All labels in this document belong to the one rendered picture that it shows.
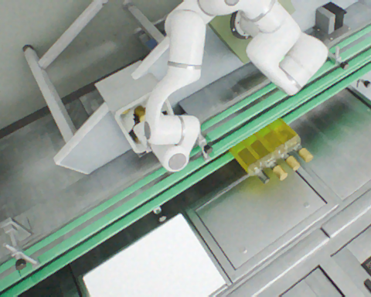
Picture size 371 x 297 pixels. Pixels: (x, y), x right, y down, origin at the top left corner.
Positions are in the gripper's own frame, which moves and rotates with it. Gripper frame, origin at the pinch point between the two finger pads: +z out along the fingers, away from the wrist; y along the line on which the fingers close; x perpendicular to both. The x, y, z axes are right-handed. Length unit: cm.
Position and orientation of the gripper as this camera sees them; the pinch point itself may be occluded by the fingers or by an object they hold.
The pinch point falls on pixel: (143, 116)
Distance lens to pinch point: 123.7
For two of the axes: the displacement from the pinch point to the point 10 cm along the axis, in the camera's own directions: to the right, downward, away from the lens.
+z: -5.0, -4.5, 7.4
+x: -2.8, -7.3, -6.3
